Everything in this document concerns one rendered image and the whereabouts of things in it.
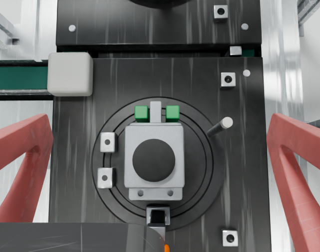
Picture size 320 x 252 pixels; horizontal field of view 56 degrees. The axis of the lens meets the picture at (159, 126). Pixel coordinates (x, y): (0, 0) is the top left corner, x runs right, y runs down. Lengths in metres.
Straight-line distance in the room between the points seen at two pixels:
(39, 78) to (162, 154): 0.23
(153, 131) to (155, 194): 0.06
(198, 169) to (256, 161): 0.07
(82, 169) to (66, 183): 0.02
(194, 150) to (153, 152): 0.11
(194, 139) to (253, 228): 0.11
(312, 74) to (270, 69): 0.14
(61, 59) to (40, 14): 0.09
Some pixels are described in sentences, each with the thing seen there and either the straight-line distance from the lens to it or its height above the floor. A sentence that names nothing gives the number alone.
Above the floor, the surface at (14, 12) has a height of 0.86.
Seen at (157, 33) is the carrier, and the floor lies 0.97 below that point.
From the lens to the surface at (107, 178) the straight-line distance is 0.30.
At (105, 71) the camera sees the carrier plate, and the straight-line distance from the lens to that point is 0.36.
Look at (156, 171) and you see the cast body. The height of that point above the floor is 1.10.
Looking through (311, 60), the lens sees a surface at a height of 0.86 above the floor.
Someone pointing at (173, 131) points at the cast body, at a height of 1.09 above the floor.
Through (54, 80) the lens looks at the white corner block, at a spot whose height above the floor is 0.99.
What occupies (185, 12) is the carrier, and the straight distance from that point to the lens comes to 0.38.
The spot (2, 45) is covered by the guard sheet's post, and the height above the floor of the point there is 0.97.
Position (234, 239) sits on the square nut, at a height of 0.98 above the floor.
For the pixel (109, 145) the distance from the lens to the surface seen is 0.30.
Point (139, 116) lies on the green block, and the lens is 0.27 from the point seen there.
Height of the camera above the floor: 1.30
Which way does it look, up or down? 83 degrees down
